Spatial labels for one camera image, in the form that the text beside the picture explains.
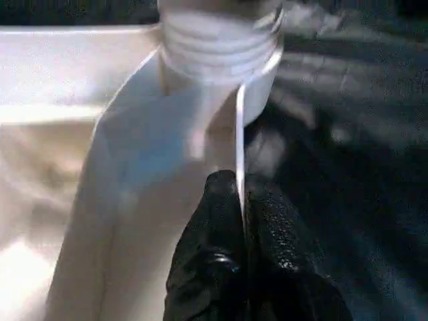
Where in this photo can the white plastic table leg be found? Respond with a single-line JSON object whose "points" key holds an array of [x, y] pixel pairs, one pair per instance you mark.
{"points": [[217, 33]]}

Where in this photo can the black mat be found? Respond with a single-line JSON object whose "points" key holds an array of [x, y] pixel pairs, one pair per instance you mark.
{"points": [[351, 200]]}

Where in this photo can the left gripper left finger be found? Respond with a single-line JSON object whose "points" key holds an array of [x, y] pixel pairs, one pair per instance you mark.
{"points": [[207, 261]]}

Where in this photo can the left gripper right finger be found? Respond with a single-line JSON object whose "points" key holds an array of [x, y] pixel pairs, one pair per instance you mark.
{"points": [[287, 267]]}

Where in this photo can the white plastic table top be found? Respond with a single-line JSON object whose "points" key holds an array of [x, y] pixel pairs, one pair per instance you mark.
{"points": [[83, 133]]}

